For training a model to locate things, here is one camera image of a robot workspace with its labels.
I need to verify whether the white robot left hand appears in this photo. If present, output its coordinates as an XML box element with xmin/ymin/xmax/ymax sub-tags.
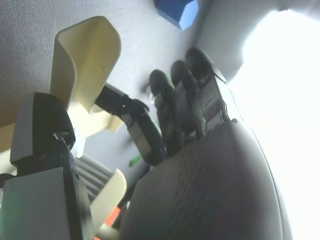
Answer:
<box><xmin>0</xmin><ymin>46</ymin><xmax>295</xmax><ymax>240</ymax></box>

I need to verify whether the cream plastic dustpan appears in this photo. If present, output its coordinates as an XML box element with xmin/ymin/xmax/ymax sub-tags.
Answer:
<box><xmin>0</xmin><ymin>15</ymin><xmax>124</xmax><ymax>176</ymax></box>

